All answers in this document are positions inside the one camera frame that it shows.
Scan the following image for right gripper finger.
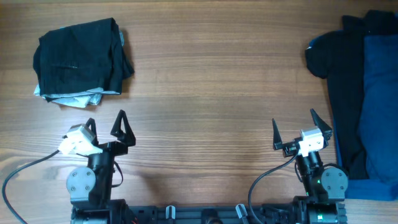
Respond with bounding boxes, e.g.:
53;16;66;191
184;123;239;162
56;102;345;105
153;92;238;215
272;119;283;150
310;108;333;140

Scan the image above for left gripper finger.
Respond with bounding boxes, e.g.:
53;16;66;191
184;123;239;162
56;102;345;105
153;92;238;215
111;110;136;146
85;118;99;146

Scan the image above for black shorts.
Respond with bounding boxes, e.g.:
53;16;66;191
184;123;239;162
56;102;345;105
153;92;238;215
33;18;134;102

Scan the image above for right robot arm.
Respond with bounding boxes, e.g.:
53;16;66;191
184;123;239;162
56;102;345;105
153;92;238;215
262;109;348;224

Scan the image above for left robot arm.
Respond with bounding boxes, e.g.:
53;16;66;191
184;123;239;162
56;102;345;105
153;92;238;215
59;110;139;223

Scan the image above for folded light blue jeans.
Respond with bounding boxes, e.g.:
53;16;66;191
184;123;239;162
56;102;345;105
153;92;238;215
32;29;125;109

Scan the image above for blue garment under pile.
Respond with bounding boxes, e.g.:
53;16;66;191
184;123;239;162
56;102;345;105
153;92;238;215
335;35;397;200

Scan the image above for dark navy folded garment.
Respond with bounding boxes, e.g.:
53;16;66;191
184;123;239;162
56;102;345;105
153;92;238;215
305;10;397;180

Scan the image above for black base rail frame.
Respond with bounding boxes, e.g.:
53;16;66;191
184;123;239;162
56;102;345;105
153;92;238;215
71;203;348;224

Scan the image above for left black cable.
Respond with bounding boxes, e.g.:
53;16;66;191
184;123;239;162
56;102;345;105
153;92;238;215
1;149;60;224

